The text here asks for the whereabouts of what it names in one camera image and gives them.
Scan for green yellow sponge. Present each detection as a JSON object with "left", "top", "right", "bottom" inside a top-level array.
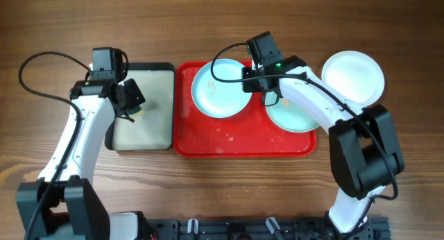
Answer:
[{"left": 127, "top": 106, "right": 144, "bottom": 119}]

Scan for light blue plate front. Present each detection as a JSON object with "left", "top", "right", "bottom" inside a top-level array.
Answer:
[{"left": 191, "top": 62, "right": 252, "bottom": 119}]

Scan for light blue plate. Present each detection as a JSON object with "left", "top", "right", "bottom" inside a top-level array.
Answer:
[
  {"left": 191, "top": 62, "right": 252, "bottom": 119},
  {"left": 261, "top": 92, "right": 320, "bottom": 133}
]

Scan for white round plate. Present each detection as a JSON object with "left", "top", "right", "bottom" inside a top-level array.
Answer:
[{"left": 321, "top": 51, "right": 385, "bottom": 106}]

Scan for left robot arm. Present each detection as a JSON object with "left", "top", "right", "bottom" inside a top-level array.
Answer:
[{"left": 17, "top": 79, "right": 145, "bottom": 239}]

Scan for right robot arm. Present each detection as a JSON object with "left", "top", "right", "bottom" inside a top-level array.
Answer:
[{"left": 242, "top": 55, "right": 404, "bottom": 237}]

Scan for black water tray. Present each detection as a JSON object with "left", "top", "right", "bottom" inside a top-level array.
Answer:
[{"left": 104, "top": 62, "right": 175, "bottom": 151}]

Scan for red plastic tray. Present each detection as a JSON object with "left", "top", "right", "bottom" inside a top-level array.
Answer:
[{"left": 173, "top": 61, "right": 316, "bottom": 158}]

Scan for light blue plate right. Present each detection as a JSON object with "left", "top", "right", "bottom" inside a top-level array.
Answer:
[{"left": 261, "top": 92, "right": 320, "bottom": 133}]

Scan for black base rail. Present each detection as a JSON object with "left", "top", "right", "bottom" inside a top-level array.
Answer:
[{"left": 138, "top": 217, "right": 391, "bottom": 240}]

